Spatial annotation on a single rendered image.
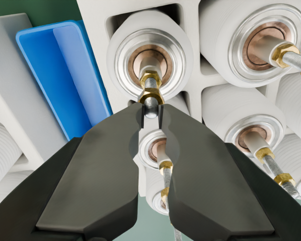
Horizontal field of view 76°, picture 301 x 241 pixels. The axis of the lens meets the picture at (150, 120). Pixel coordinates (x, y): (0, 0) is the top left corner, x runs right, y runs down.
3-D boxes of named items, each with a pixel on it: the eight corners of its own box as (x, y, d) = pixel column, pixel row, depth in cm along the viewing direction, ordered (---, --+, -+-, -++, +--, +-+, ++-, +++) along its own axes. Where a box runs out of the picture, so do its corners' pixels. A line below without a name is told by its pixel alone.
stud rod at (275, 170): (258, 148, 25) (295, 200, 19) (251, 147, 25) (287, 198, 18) (263, 142, 24) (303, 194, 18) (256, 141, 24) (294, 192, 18)
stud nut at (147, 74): (162, 71, 17) (162, 74, 16) (160, 88, 18) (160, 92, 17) (139, 69, 17) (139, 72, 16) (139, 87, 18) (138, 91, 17)
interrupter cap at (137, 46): (108, 30, 19) (107, 31, 18) (187, 25, 19) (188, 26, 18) (120, 100, 23) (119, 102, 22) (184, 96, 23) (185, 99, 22)
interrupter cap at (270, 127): (258, 162, 29) (260, 165, 28) (212, 150, 27) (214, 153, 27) (293, 121, 25) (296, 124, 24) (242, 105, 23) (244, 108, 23)
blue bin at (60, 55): (44, 23, 40) (10, 32, 30) (95, 12, 40) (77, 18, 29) (92, 135, 57) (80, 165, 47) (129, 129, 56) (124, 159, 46)
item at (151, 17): (119, 8, 33) (95, 19, 18) (175, 4, 33) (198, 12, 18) (126, 64, 38) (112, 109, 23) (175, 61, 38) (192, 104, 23)
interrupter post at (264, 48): (269, 60, 20) (288, 70, 18) (247, 56, 20) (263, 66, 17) (280, 35, 19) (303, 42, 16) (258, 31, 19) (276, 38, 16)
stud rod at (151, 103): (155, 69, 19) (159, 106, 12) (155, 78, 19) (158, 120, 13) (145, 68, 19) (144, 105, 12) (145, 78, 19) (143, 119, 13)
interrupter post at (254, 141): (253, 145, 27) (265, 162, 24) (238, 141, 26) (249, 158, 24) (264, 132, 26) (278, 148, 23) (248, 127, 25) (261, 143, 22)
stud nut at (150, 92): (165, 88, 14) (166, 93, 13) (163, 109, 15) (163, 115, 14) (138, 86, 14) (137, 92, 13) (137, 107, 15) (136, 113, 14)
